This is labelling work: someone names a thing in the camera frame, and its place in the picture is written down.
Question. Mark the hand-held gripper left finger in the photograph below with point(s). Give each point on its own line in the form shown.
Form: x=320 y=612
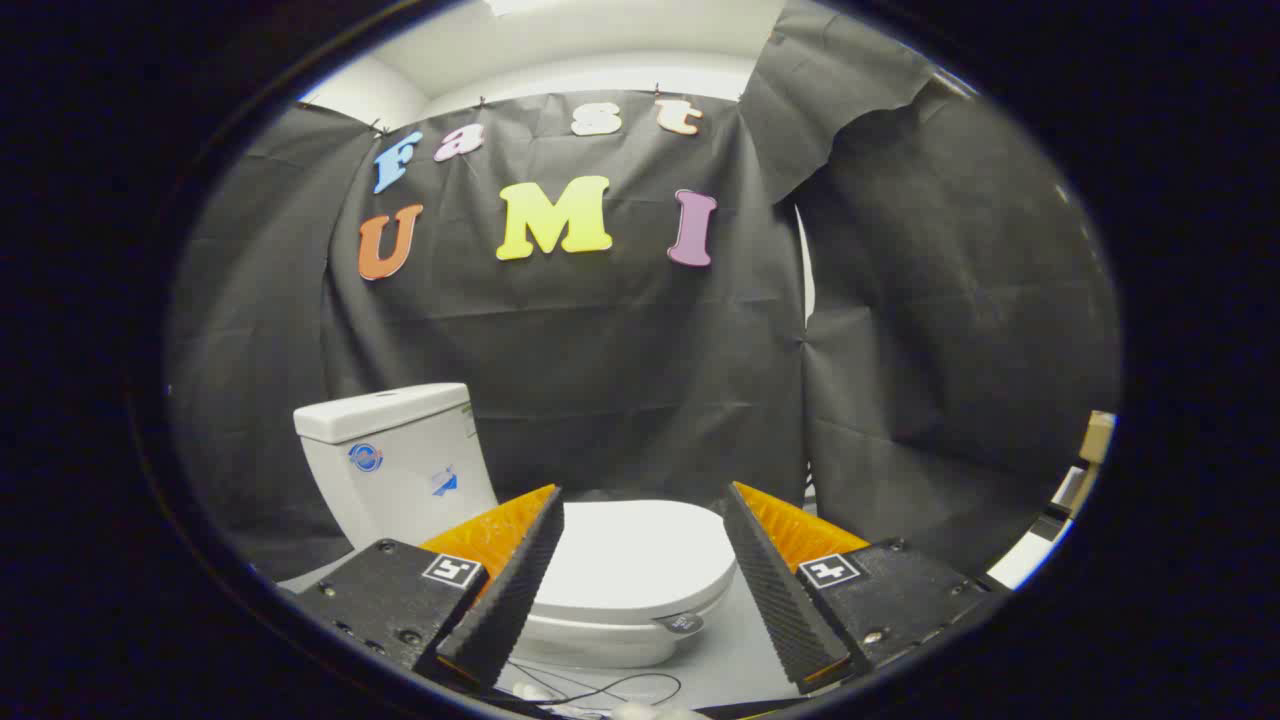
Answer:
x=510 y=595

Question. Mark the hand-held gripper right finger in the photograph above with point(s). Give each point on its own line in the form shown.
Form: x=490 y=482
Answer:
x=775 y=590

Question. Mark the white toilet bowl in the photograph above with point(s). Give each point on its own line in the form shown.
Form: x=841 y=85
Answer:
x=600 y=645

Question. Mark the black backdrop cloth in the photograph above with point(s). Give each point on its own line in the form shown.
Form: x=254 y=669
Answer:
x=600 y=350

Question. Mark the beige box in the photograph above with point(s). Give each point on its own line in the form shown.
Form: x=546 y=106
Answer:
x=1097 y=438

